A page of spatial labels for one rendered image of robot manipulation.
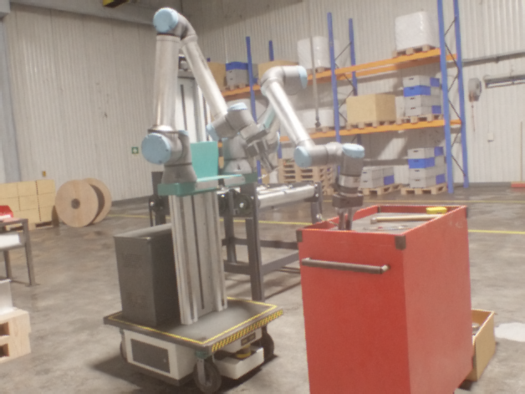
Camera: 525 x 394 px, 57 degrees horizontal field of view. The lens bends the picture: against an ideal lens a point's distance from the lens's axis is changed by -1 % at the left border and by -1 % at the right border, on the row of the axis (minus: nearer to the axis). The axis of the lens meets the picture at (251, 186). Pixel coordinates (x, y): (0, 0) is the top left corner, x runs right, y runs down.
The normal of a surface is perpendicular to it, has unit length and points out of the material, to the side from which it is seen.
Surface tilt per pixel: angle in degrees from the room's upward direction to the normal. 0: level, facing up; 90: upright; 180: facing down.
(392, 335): 90
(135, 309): 90
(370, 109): 90
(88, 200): 90
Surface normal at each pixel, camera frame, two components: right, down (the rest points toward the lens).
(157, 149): -0.27, 0.18
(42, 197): 0.70, 0.00
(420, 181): -0.66, 0.11
